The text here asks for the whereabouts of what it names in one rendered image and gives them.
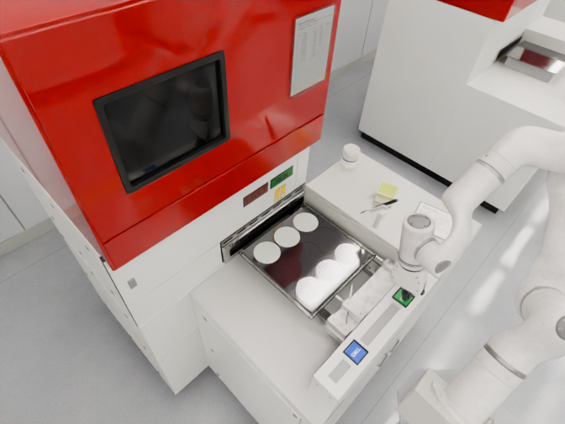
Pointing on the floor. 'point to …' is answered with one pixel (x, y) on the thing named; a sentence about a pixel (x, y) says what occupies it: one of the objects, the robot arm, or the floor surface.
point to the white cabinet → (232, 378)
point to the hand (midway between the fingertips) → (406, 294)
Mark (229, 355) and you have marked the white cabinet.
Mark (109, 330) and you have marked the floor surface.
